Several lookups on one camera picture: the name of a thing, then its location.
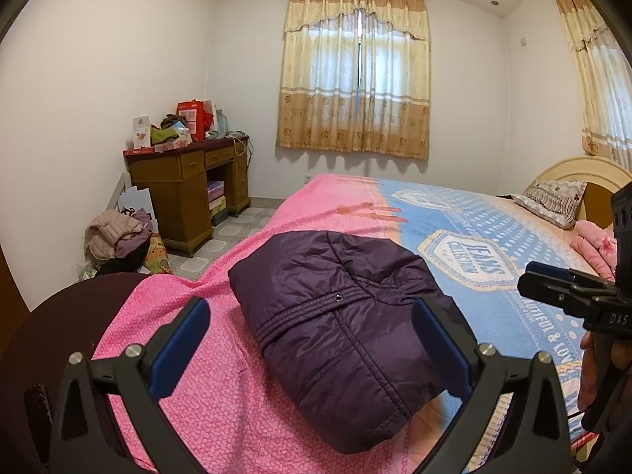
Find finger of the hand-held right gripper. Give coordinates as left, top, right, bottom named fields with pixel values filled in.
left=517, top=275, right=601, bottom=315
left=526, top=261, right=618, bottom=290

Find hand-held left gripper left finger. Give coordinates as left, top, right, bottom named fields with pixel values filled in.
left=49, top=297, right=212, bottom=474

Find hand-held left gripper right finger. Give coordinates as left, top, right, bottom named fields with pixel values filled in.
left=412, top=299, right=574, bottom=474

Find purple padded jacket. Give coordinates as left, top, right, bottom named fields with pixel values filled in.
left=228, top=229, right=477, bottom=455

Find folded pink clothes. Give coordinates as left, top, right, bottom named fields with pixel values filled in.
left=569, top=220, right=620, bottom=282

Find pile of clothes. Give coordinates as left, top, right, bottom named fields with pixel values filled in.
left=85, top=209, right=155, bottom=275

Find person's right hand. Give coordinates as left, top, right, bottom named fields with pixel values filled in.
left=579, top=333, right=597, bottom=408

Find patterned grey pillow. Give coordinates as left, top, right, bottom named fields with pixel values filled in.
left=511, top=179, right=589, bottom=229

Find pink and blue bed blanket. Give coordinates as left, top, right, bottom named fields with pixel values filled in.
left=91, top=174, right=618, bottom=474

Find yellow patterned bag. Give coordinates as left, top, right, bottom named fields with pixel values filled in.
left=145, top=236, right=173, bottom=275

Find cream wooden bed headboard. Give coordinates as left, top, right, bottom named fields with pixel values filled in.
left=522, top=156, right=632, bottom=230

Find dark maroon round seat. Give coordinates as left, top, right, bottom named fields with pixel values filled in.
left=0, top=271, right=149, bottom=474

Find brown wooden desk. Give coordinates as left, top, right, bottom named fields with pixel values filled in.
left=123, top=135, right=252, bottom=258

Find black phone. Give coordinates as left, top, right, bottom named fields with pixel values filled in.
left=24, top=382, right=51, bottom=426

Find white paper bag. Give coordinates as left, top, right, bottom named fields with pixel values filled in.
left=117, top=186, right=159, bottom=233

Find narrow beige floral curtain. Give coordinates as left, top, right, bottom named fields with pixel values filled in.
left=550, top=0, right=632, bottom=169

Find white upright box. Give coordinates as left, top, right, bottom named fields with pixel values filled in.
left=131, top=116, right=151, bottom=150

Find red gift bag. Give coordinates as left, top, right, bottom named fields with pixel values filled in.
left=177, top=100, right=215, bottom=141

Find wide beige floral curtain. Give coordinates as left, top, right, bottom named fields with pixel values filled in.
left=275, top=0, right=433, bottom=161

